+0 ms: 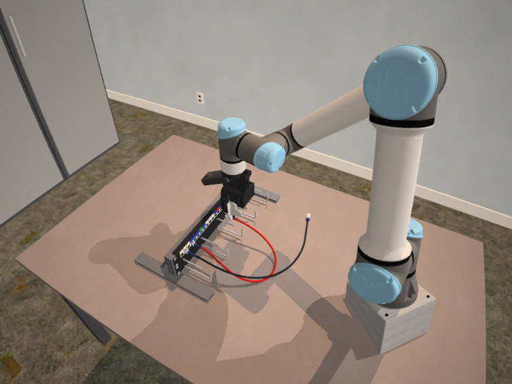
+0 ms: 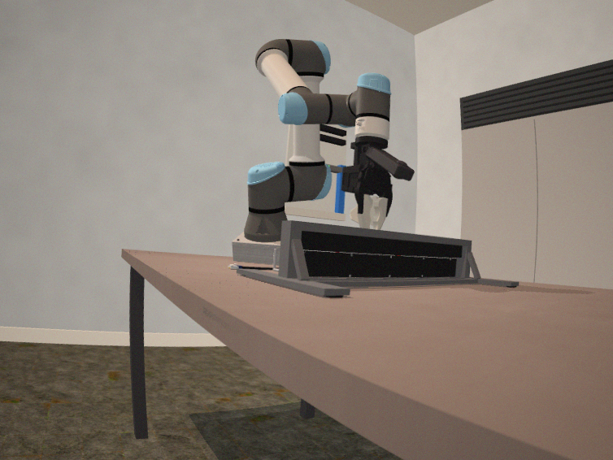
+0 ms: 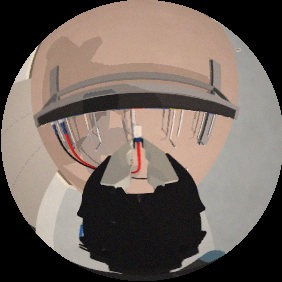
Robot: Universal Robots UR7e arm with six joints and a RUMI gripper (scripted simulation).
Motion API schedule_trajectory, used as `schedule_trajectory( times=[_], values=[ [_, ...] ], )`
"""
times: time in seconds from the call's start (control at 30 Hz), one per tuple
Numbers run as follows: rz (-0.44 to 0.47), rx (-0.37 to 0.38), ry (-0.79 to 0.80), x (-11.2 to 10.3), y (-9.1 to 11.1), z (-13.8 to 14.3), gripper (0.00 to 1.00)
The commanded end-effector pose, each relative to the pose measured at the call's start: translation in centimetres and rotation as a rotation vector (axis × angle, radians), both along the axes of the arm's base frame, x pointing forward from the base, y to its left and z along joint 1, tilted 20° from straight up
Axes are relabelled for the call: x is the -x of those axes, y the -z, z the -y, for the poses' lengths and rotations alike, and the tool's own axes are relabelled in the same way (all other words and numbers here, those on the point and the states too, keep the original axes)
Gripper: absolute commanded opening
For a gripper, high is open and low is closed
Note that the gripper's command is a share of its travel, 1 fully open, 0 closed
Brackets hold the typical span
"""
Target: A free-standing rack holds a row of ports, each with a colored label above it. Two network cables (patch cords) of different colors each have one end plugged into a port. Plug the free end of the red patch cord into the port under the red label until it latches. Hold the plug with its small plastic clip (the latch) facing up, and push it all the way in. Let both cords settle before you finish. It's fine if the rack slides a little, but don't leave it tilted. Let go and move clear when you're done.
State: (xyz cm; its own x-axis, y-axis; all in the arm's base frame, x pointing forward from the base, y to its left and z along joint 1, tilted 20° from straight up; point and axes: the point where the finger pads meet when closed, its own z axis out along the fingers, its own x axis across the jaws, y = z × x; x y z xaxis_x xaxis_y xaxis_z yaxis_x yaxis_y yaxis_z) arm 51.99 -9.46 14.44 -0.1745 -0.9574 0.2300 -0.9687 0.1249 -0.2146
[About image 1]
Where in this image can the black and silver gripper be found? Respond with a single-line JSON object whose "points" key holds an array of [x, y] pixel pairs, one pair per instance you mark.
{"points": [[240, 188]]}

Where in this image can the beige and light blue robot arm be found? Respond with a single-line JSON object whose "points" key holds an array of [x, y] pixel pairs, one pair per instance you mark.
{"points": [[399, 90]]}

